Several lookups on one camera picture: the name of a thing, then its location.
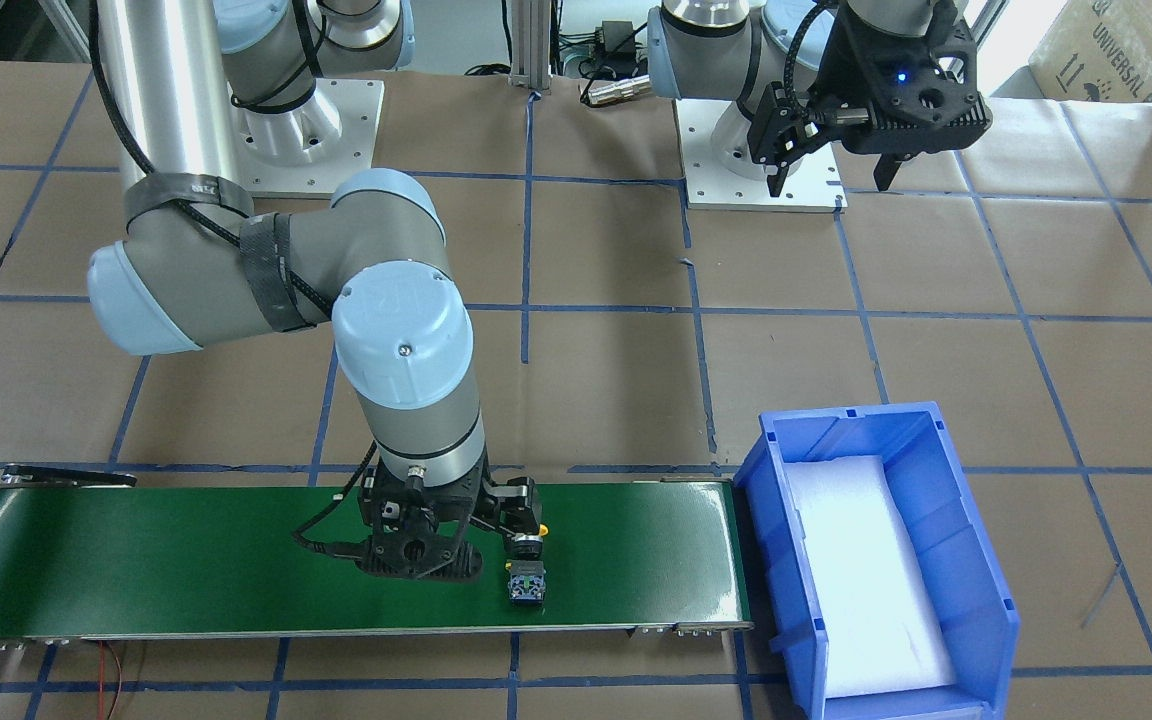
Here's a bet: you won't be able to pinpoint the silver cylindrical connector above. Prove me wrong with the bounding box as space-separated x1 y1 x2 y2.
581 76 654 108

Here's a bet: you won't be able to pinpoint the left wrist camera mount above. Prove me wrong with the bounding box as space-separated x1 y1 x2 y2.
809 1 993 156

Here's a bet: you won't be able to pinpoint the black power adapter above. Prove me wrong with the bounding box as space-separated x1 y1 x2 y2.
594 20 637 56

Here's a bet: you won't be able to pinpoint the cardboard box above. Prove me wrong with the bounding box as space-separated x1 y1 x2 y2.
1028 1 1152 103

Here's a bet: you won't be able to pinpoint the aluminium frame post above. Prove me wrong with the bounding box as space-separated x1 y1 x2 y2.
506 1 558 94

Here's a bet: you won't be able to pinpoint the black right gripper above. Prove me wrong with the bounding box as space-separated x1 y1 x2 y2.
471 455 548 546

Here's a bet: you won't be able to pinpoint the yellow mushroom push button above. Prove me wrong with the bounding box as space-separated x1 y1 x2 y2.
505 524 548 606

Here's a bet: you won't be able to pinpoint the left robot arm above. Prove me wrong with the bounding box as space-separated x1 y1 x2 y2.
646 1 991 200

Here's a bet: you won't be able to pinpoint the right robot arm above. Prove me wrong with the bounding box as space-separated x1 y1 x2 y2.
88 1 547 552

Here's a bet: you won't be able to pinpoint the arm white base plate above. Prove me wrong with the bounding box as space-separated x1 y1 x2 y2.
675 99 847 213
230 79 385 199

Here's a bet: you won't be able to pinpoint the green conveyor belt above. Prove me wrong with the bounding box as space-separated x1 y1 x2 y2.
0 480 753 644

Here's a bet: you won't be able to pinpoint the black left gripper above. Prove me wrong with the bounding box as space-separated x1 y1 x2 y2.
748 20 902 199

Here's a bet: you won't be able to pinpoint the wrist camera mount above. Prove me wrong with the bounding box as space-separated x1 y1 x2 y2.
291 467 483 583
809 1 993 156

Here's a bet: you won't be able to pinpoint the blue plastic bin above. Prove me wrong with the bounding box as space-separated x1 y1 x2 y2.
735 402 1020 719

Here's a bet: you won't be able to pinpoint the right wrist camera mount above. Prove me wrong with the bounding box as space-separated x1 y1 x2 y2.
291 467 483 583

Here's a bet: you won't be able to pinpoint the red black conveyor wires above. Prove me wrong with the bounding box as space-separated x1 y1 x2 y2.
96 642 127 720

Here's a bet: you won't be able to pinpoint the white foam pad bin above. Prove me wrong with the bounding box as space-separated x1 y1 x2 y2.
787 456 957 700

